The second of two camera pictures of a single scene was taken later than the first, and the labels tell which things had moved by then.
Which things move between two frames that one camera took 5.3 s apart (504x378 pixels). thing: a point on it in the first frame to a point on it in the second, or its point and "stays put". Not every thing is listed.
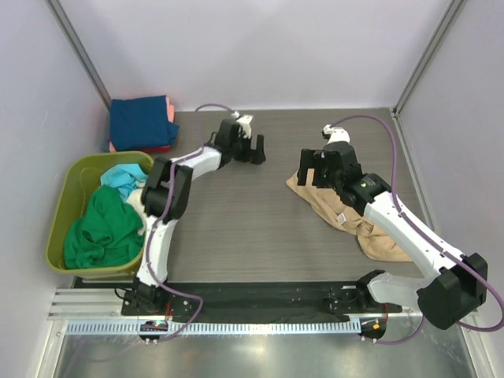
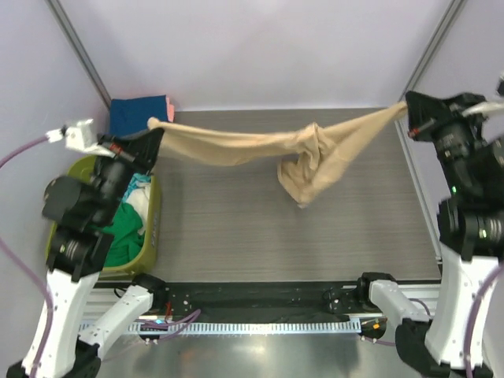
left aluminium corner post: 57,12 stays put
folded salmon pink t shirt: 170,115 stays put
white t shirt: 135,199 stays put
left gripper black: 256,156 to 142,147
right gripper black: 313,160 to 428,113
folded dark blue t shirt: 141,124 stays put
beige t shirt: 329,205 to 315,150
